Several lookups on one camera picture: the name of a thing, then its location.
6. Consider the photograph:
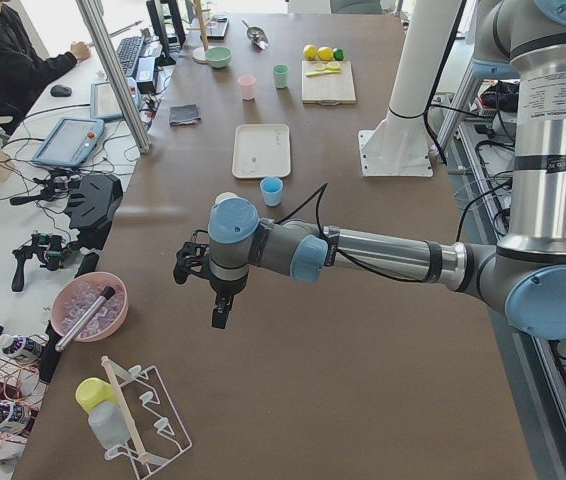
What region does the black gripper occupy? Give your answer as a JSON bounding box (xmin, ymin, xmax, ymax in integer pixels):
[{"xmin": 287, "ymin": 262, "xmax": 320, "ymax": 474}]
[{"xmin": 210, "ymin": 277, "xmax": 246, "ymax": 329}]

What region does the blue plastic cup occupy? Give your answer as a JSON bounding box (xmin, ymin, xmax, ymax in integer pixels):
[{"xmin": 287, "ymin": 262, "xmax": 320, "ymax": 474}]
[{"xmin": 260, "ymin": 176, "xmax": 284, "ymax": 207}]

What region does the green plastic cup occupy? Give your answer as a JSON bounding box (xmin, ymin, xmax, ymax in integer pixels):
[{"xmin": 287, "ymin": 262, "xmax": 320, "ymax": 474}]
[{"xmin": 272, "ymin": 64, "xmax": 289, "ymax": 89}]

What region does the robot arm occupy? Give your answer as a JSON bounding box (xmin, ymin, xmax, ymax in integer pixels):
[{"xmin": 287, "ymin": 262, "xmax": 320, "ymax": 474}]
[{"xmin": 177, "ymin": 14, "xmax": 512, "ymax": 350}]

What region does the cream rabbit tray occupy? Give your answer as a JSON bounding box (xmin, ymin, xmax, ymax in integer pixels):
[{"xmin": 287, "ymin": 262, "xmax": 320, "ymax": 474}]
[{"xmin": 232, "ymin": 124, "xmax": 291, "ymax": 179}]

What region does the cream plastic cup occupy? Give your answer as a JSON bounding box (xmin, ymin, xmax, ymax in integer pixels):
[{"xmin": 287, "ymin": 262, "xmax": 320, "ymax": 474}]
[{"xmin": 214, "ymin": 192, "xmax": 238, "ymax": 205}]

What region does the metal pestle in bowl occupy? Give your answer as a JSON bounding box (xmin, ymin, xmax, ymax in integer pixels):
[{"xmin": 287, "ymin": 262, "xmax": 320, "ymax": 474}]
[{"xmin": 55, "ymin": 286, "xmax": 116, "ymax": 352}]

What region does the pink bowl with ice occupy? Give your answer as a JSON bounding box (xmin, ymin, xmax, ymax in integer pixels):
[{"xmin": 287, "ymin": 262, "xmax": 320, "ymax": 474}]
[{"xmin": 51, "ymin": 272, "xmax": 129, "ymax": 343}]

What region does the yellow plastic cup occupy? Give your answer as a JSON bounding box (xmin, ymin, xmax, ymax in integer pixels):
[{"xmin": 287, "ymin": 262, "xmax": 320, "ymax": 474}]
[{"xmin": 75, "ymin": 377, "xmax": 117, "ymax": 413}]

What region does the translucent grey cup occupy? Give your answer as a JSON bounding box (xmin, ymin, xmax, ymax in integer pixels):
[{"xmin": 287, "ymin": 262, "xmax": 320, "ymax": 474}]
[{"xmin": 88, "ymin": 401, "xmax": 131, "ymax": 450}]

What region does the black stand plate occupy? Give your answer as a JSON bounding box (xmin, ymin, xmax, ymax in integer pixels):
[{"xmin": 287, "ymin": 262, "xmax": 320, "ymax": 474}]
[{"xmin": 64, "ymin": 174, "xmax": 123, "ymax": 250}]

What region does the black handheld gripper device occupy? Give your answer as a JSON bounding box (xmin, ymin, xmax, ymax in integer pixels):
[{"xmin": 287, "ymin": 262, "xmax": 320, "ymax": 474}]
[{"xmin": 11, "ymin": 231, "xmax": 79, "ymax": 292}]

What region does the grey folded cloth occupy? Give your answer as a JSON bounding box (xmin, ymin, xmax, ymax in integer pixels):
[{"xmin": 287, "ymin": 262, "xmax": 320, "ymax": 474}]
[{"xmin": 169, "ymin": 104, "xmax": 200, "ymax": 126}]

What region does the blue teach pendant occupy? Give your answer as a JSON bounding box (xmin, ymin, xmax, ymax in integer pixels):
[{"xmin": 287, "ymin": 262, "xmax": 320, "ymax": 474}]
[{"xmin": 31, "ymin": 117, "xmax": 105, "ymax": 168}]

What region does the pink plastic cup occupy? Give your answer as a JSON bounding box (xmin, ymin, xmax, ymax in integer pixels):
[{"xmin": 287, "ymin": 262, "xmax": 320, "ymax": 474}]
[{"xmin": 237, "ymin": 74, "xmax": 257, "ymax": 101}]

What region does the wooden cutting board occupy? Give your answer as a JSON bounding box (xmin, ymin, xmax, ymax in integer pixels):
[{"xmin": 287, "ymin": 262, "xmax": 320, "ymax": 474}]
[{"xmin": 301, "ymin": 60, "xmax": 356, "ymax": 105}]

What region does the yellow plastic knife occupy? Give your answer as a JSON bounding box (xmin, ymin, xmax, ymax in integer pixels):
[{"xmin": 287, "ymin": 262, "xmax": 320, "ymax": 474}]
[{"xmin": 304, "ymin": 70, "xmax": 342, "ymax": 78}]

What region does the green bowl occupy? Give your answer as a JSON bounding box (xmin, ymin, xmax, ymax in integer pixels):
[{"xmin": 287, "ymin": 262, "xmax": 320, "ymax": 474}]
[{"xmin": 205, "ymin": 46, "xmax": 232, "ymax": 69}]

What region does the wooden stand with base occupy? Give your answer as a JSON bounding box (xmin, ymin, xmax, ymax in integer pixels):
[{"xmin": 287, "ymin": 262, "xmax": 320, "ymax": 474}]
[{"xmin": 187, "ymin": 0, "xmax": 209, "ymax": 64}]

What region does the whole lemon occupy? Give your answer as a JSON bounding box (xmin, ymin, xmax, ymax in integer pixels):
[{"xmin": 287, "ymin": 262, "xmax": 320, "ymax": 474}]
[
  {"xmin": 316, "ymin": 46, "xmax": 334, "ymax": 62},
  {"xmin": 303, "ymin": 44, "xmax": 317, "ymax": 61}
]

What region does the black computer mouse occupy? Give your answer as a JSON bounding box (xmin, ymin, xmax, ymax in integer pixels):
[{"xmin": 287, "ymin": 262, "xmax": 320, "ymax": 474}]
[{"xmin": 50, "ymin": 84, "xmax": 72, "ymax": 98}]

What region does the metal scoop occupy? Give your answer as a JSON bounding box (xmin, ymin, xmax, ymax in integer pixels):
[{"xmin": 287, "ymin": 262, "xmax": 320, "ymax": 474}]
[{"xmin": 242, "ymin": 19, "xmax": 269, "ymax": 50}]

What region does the black keyboard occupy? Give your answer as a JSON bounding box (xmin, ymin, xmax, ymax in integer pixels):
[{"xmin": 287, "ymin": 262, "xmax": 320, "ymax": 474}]
[{"xmin": 116, "ymin": 36, "xmax": 144, "ymax": 77}]

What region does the green lime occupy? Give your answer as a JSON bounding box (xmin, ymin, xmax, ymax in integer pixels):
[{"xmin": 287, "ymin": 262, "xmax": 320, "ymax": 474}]
[{"xmin": 333, "ymin": 48, "xmax": 345, "ymax": 61}]

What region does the person in black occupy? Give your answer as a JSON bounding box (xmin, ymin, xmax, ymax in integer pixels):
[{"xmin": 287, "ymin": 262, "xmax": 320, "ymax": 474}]
[{"xmin": 0, "ymin": 1, "xmax": 91, "ymax": 135}]

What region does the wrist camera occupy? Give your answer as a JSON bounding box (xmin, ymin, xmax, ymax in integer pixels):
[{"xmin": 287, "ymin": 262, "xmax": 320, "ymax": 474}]
[{"xmin": 173, "ymin": 229, "xmax": 210, "ymax": 285}]

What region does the white wire cup rack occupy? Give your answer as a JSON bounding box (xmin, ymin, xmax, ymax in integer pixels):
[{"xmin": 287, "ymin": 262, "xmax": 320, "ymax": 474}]
[{"xmin": 101, "ymin": 356, "xmax": 193, "ymax": 479}]

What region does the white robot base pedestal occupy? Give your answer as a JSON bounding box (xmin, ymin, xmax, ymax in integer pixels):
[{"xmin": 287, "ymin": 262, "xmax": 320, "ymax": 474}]
[{"xmin": 359, "ymin": 0, "xmax": 465, "ymax": 177}]

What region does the aluminium frame post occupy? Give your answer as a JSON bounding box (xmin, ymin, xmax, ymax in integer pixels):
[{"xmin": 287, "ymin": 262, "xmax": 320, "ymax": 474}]
[{"xmin": 76, "ymin": 0, "xmax": 150, "ymax": 154}]

